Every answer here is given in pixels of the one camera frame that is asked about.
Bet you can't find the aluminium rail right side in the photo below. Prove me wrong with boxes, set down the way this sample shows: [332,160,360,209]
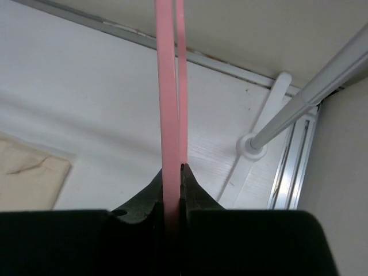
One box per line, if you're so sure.
[267,106,319,210]

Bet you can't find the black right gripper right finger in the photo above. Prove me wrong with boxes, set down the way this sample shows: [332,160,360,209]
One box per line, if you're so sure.
[179,163,223,275]

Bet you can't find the beige trousers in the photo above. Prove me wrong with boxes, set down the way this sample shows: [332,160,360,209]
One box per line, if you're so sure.
[1,133,71,212]

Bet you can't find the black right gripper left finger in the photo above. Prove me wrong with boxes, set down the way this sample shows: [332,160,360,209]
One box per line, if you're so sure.
[112,171,164,275]

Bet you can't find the white clothes rack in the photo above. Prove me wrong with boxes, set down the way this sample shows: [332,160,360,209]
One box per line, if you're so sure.
[217,26,367,208]

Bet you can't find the pink plastic hanger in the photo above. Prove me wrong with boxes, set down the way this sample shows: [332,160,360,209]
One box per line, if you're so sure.
[154,0,189,276]

